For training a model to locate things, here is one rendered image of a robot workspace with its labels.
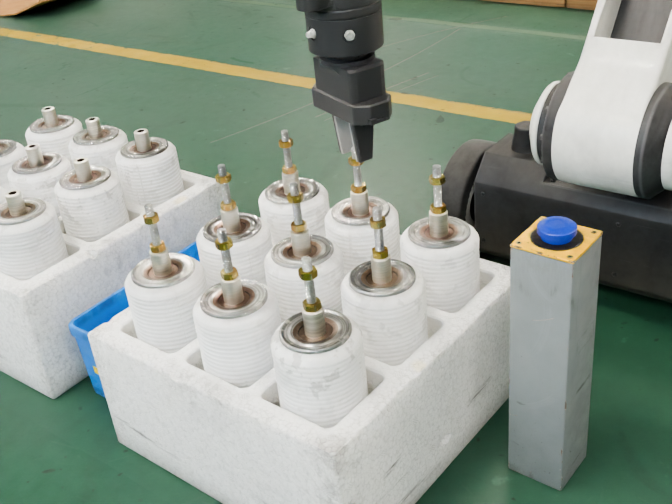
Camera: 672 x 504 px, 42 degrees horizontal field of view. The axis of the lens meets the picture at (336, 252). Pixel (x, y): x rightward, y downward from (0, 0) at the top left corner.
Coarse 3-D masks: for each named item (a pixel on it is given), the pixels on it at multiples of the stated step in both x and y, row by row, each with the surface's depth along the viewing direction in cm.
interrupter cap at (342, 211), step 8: (344, 200) 114; (368, 200) 113; (376, 200) 113; (384, 200) 113; (336, 208) 112; (344, 208) 112; (384, 208) 111; (336, 216) 110; (344, 216) 110; (352, 216) 111; (360, 216) 110; (368, 216) 110; (344, 224) 109; (352, 224) 108; (360, 224) 108; (368, 224) 108
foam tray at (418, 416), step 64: (128, 320) 108; (448, 320) 101; (128, 384) 105; (192, 384) 95; (256, 384) 94; (384, 384) 92; (448, 384) 100; (192, 448) 102; (256, 448) 93; (320, 448) 85; (384, 448) 91; (448, 448) 104
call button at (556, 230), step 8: (552, 216) 90; (560, 216) 90; (544, 224) 88; (552, 224) 88; (560, 224) 88; (568, 224) 88; (576, 224) 88; (544, 232) 87; (552, 232) 87; (560, 232) 87; (568, 232) 87; (576, 232) 88; (544, 240) 88; (552, 240) 87; (560, 240) 87; (568, 240) 88
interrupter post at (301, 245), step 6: (294, 234) 102; (300, 234) 102; (306, 234) 102; (294, 240) 102; (300, 240) 102; (306, 240) 102; (294, 246) 103; (300, 246) 102; (306, 246) 103; (294, 252) 103; (300, 252) 103; (306, 252) 103
